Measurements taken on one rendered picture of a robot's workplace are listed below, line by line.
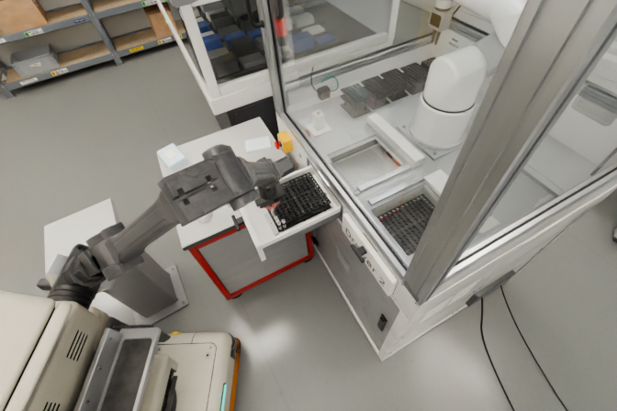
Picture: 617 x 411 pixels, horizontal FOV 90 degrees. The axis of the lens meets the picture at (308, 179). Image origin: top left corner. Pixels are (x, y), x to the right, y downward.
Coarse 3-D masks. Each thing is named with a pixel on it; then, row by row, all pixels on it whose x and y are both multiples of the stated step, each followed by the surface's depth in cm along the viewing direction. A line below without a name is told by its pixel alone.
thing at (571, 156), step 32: (608, 64) 37; (576, 96) 40; (608, 96) 45; (576, 128) 49; (608, 128) 58; (544, 160) 52; (576, 160) 63; (608, 160) 79; (512, 192) 57; (544, 192) 69; (512, 224) 77
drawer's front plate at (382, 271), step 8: (344, 216) 108; (344, 224) 112; (352, 224) 106; (344, 232) 116; (352, 232) 108; (360, 232) 104; (360, 240) 103; (368, 248) 100; (368, 256) 102; (376, 256) 98; (368, 264) 105; (376, 264) 98; (384, 264) 96; (376, 272) 101; (384, 272) 95; (376, 280) 104; (384, 280) 98; (392, 280) 93; (384, 288) 101; (392, 288) 95
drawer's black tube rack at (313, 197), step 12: (300, 180) 124; (312, 180) 124; (288, 192) 124; (300, 192) 120; (312, 192) 120; (288, 204) 117; (300, 204) 120; (312, 204) 116; (324, 204) 117; (288, 216) 113; (300, 216) 113; (312, 216) 117
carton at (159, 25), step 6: (150, 6) 384; (156, 6) 383; (150, 12) 373; (156, 12) 372; (150, 18) 370; (156, 18) 374; (162, 18) 377; (156, 24) 377; (162, 24) 380; (156, 30) 382; (162, 30) 385; (168, 30) 389; (162, 36) 389
